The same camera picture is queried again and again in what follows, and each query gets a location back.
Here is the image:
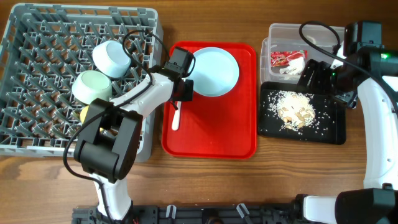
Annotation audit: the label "white napkin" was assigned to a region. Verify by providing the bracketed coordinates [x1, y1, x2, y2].
[279, 57, 305, 75]

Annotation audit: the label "large light blue plate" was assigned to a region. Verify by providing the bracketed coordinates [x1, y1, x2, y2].
[187, 47, 239, 97]

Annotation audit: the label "rice and food scraps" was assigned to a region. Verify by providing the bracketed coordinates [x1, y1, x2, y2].
[264, 90, 331, 136]

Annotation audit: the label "red ketchup sachet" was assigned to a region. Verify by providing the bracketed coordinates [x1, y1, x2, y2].
[271, 50, 308, 67]

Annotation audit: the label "small light blue bowl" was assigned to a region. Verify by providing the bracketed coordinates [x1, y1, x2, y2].
[92, 40, 131, 78]

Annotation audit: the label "light green bowl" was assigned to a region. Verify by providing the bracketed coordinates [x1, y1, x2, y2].
[72, 70, 112, 105]

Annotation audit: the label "yellow plastic cup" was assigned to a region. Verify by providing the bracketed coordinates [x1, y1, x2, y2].
[80, 105, 90, 124]

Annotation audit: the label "white plastic fork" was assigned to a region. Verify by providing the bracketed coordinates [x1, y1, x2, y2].
[171, 101, 182, 131]

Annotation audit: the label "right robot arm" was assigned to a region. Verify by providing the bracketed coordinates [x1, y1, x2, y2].
[290, 21, 397, 223]

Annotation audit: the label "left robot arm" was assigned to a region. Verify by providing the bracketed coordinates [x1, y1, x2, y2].
[73, 47, 196, 223]

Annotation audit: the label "black waste tray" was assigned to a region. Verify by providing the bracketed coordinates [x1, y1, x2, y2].
[258, 82, 346, 144]

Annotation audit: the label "grey dishwasher rack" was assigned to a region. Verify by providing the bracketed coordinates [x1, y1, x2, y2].
[1, 3, 163, 157]

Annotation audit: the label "clear plastic bin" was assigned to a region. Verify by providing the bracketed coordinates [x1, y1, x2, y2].
[259, 23, 336, 84]

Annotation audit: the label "red plastic tray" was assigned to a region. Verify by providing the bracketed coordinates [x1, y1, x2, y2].
[162, 41, 257, 159]

